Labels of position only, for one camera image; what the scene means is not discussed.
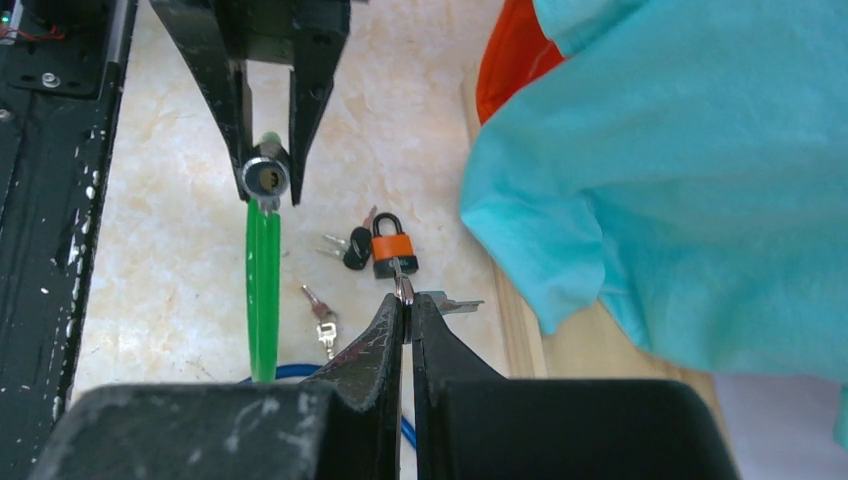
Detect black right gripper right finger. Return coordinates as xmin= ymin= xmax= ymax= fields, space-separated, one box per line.
xmin=410 ymin=296 xmax=737 ymax=479

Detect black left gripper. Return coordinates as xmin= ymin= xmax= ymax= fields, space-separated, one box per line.
xmin=151 ymin=0 xmax=351 ymax=206

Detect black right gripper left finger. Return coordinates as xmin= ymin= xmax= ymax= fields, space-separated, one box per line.
xmin=31 ymin=295 xmax=405 ymax=479

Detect blue cable lock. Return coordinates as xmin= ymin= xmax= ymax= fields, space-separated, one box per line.
xmin=238 ymin=362 xmax=420 ymax=452

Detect silver cable lock keys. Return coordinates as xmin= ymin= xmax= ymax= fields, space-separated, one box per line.
xmin=301 ymin=285 xmax=338 ymax=360

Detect green cable lock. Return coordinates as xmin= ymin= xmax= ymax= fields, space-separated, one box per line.
xmin=241 ymin=132 xmax=289 ymax=383

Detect silver green lock keys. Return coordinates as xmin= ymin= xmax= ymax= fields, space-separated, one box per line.
xmin=390 ymin=257 xmax=485 ymax=315

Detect orange black padlock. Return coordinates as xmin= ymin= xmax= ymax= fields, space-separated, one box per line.
xmin=371 ymin=212 xmax=419 ymax=279

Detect black-headed padlock keys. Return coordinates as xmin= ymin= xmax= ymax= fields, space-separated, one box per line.
xmin=316 ymin=206 xmax=377 ymax=271

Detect wooden clothes rack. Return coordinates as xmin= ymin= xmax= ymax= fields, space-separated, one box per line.
xmin=460 ymin=78 xmax=723 ymax=423

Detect orange t-shirt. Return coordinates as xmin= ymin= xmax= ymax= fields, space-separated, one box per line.
xmin=475 ymin=0 xmax=567 ymax=124

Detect teal t-shirt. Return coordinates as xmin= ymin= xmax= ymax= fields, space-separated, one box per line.
xmin=458 ymin=0 xmax=848 ymax=452

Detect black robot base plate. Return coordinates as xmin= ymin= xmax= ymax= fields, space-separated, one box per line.
xmin=1 ymin=1 xmax=138 ymax=479

